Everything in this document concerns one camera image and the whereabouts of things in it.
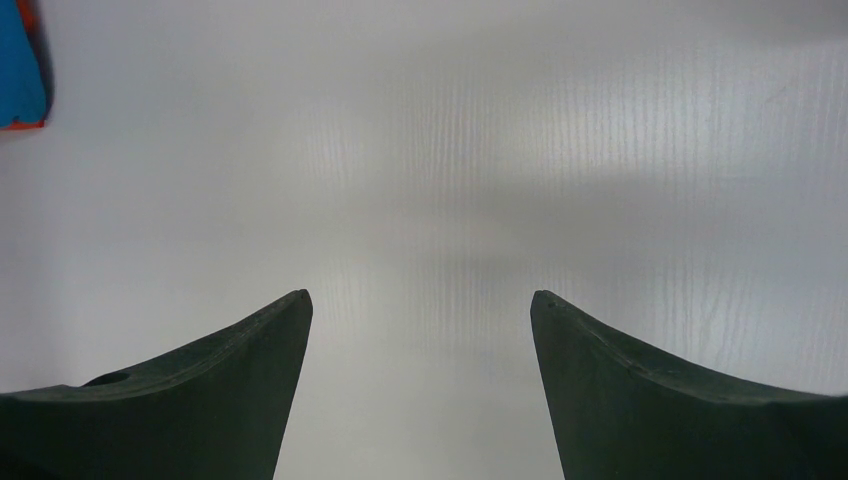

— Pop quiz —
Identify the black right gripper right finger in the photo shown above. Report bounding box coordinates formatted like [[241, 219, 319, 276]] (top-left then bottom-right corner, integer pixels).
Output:
[[530, 290, 847, 479]]

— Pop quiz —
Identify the folded orange t shirt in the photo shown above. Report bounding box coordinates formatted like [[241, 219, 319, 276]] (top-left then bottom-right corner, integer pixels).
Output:
[[0, 0, 48, 132]]

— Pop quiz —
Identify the blue t shirt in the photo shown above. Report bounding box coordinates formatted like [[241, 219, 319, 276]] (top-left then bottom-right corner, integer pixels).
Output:
[[0, 0, 49, 127]]

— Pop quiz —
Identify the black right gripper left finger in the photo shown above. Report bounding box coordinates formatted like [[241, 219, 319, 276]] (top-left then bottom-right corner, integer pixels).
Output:
[[1, 290, 313, 479]]

